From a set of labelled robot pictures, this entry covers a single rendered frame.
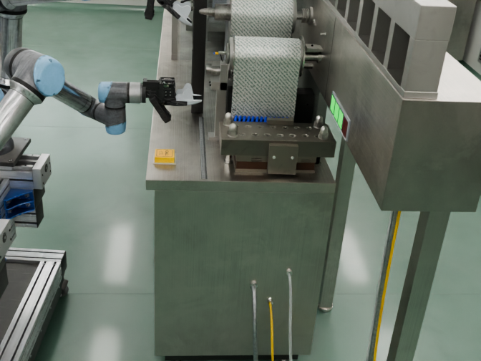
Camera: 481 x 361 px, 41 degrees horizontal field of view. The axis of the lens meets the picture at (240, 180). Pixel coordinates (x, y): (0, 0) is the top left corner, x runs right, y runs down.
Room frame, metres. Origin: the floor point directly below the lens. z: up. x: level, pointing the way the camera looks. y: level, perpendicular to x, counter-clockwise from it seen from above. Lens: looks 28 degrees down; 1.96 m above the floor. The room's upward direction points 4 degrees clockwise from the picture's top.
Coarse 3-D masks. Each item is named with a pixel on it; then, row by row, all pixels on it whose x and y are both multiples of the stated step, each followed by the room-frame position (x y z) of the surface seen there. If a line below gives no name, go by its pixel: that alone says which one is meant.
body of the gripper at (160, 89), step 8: (144, 80) 2.17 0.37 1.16; (152, 80) 2.18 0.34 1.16; (160, 80) 2.18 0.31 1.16; (168, 80) 2.19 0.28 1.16; (144, 88) 2.15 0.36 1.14; (152, 88) 2.16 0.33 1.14; (160, 88) 2.15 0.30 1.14; (168, 88) 2.17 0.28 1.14; (144, 96) 2.14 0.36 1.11; (152, 96) 2.16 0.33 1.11; (160, 96) 2.15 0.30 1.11; (168, 96) 2.16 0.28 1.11
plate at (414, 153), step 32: (320, 0) 2.42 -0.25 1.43; (320, 32) 2.36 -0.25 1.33; (320, 64) 2.29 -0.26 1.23; (352, 64) 1.87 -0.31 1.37; (448, 64) 1.70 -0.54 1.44; (352, 96) 1.82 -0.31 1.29; (384, 96) 1.53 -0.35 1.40; (448, 96) 1.45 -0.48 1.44; (480, 96) 1.47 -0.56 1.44; (352, 128) 1.76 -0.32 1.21; (384, 128) 1.49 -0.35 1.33; (416, 128) 1.41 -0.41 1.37; (448, 128) 1.42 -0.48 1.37; (480, 128) 1.43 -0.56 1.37; (384, 160) 1.45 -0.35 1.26; (416, 160) 1.42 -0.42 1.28; (448, 160) 1.43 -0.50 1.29; (480, 160) 1.43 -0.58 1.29; (384, 192) 1.41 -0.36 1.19; (416, 192) 1.42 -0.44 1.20; (448, 192) 1.43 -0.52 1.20; (480, 192) 1.44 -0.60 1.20
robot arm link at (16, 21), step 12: (0, 12) 2.30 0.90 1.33; (12, 12) 2.30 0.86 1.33; (24, 12) 2.34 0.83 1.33; (0, 24) 2.32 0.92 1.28; (12, 24) 2.32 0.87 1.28; (0, 36) 2.32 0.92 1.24; (12, 36) 2.32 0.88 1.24; (0, 48) 2.33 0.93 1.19; (12, 48) 2.32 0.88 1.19; (0, 60) 2.33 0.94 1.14; (0, 72) 2.33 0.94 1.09; (0, 84) 2.31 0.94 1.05
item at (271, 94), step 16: (240, 80) 2.21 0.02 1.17; (256, 80) 2.22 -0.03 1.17; (272, 80) 2.22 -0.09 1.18; (288, 80) 2.23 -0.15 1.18; (240, 96) 2.21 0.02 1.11; (256, 96) 2.22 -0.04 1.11; (272, 96) 2.22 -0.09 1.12; (288, 96) 2.23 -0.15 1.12; (240, 112) 2.21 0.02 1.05; (256, 112) 2.22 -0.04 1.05; (272, 112) 2.22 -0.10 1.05; (288, 112) 2.23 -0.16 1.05
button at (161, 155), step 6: (156, 150) 2.10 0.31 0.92; (162, 150) 2.10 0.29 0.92; (168, 150) 2.10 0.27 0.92; (174, 150) 2.11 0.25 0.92; (156, 156) 2.05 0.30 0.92; (162, 156) 2.05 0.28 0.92; (168, 156) 2.06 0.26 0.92; (174, 156) 2.07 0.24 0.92; (156, 162) 2.05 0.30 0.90; (162, 162) 2.05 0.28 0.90; (168, 162) 2.05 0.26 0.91
